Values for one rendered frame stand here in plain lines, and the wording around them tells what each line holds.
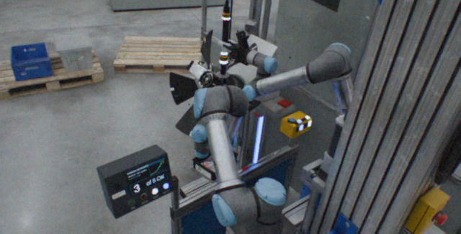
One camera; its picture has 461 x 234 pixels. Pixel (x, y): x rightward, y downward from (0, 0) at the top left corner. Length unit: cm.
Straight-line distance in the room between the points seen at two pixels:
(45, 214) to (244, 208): 208
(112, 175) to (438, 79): 108
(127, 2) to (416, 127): 672
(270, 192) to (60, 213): 206
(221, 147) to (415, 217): 66
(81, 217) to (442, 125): 254
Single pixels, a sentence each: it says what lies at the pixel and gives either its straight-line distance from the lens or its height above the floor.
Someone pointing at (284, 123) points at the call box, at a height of 106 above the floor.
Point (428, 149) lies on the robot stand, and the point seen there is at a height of 167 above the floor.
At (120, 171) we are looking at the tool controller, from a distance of 131.
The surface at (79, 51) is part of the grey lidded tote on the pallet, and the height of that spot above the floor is 42.
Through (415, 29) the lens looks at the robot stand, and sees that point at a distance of 86.
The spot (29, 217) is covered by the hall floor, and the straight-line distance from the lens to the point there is 303.
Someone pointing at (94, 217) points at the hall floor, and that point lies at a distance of 285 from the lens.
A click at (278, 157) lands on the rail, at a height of 84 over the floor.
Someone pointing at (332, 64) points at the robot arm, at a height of 160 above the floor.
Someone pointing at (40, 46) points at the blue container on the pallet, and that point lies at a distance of 504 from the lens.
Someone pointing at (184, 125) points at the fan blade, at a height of 97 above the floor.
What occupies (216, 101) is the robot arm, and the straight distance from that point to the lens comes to 126.
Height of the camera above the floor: 215
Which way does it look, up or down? 32 degrees down
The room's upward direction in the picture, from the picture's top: 5 degrees clockwise
